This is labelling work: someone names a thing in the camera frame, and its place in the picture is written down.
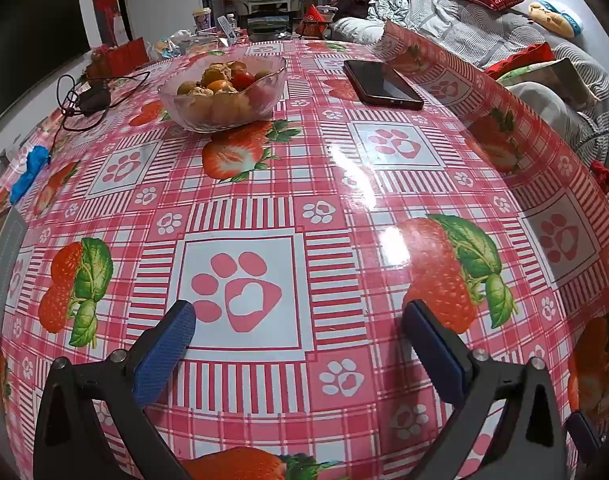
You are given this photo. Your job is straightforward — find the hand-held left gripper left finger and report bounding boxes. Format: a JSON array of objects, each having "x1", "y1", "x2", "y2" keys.
[{"x1": 33, "y1": 300, "x2": 198, "y2": 480}]

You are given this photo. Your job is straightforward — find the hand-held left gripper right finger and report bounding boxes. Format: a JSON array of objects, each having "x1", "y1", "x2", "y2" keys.
[{"x1": 401, "y1": 299, "x2": 570, "y2": 480}]

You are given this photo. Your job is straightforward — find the clear glass bowl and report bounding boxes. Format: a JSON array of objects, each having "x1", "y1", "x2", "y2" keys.
[{"x1": 158, "y1": 55, "x2": 288, "y2": 134}]

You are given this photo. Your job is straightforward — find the red strawberry print tablecloth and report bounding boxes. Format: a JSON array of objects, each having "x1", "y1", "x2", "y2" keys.
[{"x1": 0, "y1": 35, "x2": 609, "y2": 480}]

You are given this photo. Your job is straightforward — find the blue cloth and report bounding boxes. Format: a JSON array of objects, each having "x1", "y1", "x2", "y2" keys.
[{"x1": 10, "y1": 145, "x2": 51, "y2": 205}]

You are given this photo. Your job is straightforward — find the black smartphone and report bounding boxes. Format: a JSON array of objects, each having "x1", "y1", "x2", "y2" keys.
[{"x1": 343, "y1": 59, "x2": 425, "y2": 111}]

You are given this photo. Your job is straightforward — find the red gift box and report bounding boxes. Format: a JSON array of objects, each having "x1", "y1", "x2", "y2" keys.
[{"x1": 87, "y1": 37, "x2": 150, "y2": 81}]

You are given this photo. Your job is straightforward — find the red fringed pillow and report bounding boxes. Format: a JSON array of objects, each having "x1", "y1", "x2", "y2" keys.
[{"x1": 484, "y1": 42, "x2": 557, "y2": 81}]

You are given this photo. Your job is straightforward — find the clear plastic snack bags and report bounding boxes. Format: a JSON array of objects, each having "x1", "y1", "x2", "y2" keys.
[{"x1": 154, "y1": 30, "x2": 220, "y2": 56}]

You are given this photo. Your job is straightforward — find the grey striped sofa blanket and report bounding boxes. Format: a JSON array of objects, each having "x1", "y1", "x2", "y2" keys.
[{"x1": 334, "y1": 0, "x2": 609, "y2": 161}]

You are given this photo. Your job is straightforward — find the white phone stand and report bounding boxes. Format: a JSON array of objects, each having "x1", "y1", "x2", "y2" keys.
[{"x1": 217, "y1": 14, "x2": 240, "y2": 43}]

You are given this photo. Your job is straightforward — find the dark round container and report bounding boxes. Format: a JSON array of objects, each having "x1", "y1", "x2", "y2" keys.
[{"x1": 248, "y1": 12, "x2": 292, "y2": 42}]

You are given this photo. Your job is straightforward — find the black television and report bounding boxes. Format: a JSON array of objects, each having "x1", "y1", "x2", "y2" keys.
[{"x1": 0, "y1": 0, "x2": 92, "y2": 131}]

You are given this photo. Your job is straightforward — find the red snack bag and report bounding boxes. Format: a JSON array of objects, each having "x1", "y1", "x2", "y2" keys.
[{"x1": 299, "y1": 5, "x2": 330, "y2": 38}]

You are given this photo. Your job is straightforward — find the yellow plush toy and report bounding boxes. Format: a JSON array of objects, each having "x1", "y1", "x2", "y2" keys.
[{"x1": 528, "y1": 1, "x2": 582, "y2": 38}]

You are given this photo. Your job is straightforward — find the dark clothes heap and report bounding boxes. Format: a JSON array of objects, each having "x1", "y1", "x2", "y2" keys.
[{"x1": 337, "y1": 0, "x2": 377, "y2": 23}]

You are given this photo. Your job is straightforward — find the white coffee table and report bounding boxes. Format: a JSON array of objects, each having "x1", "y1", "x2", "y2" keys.
[{"x1": 234, "y1": 0, "x2": 292, "y2": 16}]

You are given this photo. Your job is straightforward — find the black power adapter with cable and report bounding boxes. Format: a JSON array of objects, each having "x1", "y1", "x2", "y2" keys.
[{"x1": 57, "y1": 71, "x2": 151, "y2": 133}]

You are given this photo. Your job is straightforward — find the red wall hanging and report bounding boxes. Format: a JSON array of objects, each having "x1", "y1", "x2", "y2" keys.
[{"x1": 92, "y1": 0, "x2": 118, "y2": 46}]

